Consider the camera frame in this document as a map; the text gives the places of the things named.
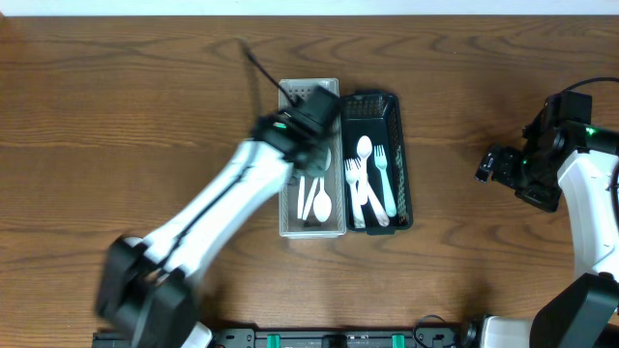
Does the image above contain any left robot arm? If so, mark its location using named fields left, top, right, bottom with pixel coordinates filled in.
left=95, top=109, right=339, bottom=347

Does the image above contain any mint green plastic fork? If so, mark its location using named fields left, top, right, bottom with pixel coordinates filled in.
left=373, top=145, right=397, bottom=218

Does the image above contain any white plastic fork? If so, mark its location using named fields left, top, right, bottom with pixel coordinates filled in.
left=344, top=159, right=366, bottom=228
left=354, top=159, right=390, bottom=227

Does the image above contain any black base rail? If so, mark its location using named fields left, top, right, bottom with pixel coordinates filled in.
left=91, top=316, right=485, bottom=348

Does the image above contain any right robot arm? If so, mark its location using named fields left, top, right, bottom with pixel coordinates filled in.
left=457, top=121, right=618, bottom=347

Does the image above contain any clear plastic basket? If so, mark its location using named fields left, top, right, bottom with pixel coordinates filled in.
left=278, top=77, right=348, bottom=240

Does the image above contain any dark green plastic basket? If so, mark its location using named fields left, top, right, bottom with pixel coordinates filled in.
left=340, top=91, right=413, bottom=235

